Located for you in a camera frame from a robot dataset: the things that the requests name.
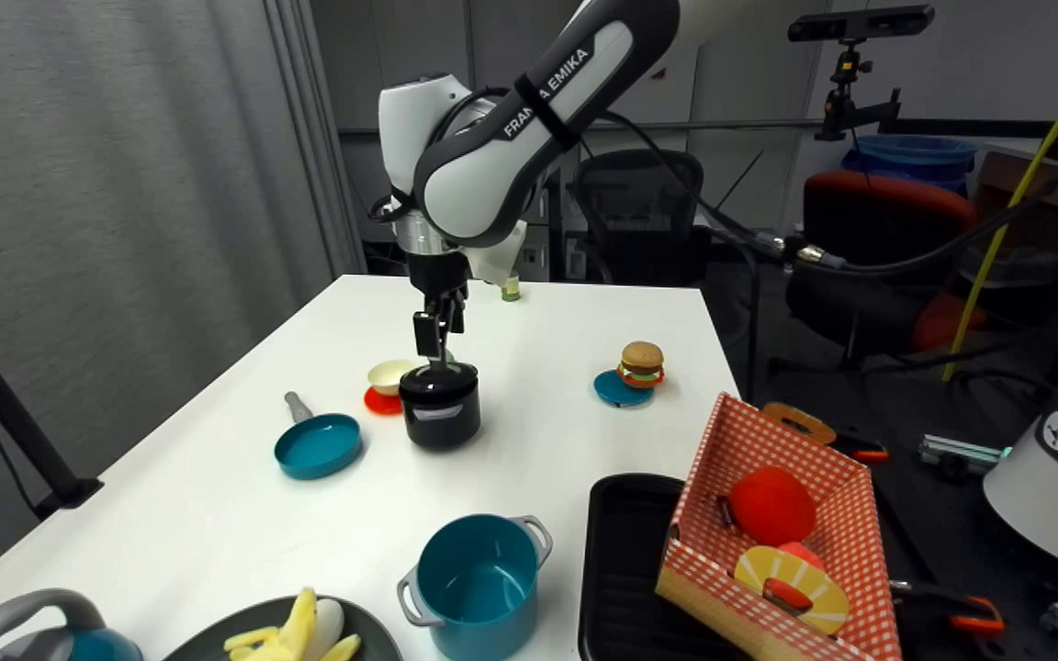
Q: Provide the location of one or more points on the red toy tomato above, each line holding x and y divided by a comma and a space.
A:
771, 506

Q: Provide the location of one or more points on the black office chair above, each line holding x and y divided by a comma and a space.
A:
639, 206

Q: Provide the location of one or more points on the grey curtain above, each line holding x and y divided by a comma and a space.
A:
126, 184

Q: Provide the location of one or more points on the yellow toy pineapple slice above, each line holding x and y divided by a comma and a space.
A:
797, 589

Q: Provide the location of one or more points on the orange black clamp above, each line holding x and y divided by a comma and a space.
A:
861, 449
965, 614

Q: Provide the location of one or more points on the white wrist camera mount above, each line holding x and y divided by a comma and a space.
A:
501, 259

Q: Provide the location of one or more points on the blue plastic bin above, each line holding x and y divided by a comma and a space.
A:
908, 155

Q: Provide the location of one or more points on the dark round plate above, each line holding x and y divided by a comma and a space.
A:
201, 645

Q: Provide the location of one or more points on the yellow toy banana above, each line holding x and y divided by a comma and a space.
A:
297, 627

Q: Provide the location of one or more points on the toy burger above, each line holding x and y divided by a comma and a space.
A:
639, 365

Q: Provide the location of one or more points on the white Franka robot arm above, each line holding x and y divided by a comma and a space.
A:
495, 161

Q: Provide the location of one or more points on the small teal plate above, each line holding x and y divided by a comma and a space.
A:
606, 392

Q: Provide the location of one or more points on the teal toy frying pan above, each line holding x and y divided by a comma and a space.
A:
316, 446

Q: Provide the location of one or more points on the red chair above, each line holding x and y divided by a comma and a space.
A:
882, 197

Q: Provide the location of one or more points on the black camera on stand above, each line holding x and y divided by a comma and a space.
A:
861, 24

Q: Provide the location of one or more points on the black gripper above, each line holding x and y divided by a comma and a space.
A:
437, 286

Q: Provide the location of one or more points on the small green item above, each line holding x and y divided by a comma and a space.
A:
510, 293

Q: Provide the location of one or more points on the blue toy pot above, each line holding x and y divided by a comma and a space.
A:
477, 612

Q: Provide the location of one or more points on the red checkered basket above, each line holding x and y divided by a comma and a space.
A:
824, 516

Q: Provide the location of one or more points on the glass pot lid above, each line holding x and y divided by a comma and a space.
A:
457, 383

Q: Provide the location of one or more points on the black plastic tray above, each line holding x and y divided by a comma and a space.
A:
624, 574

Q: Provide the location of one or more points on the black toy pot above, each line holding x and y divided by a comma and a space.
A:
442, 429

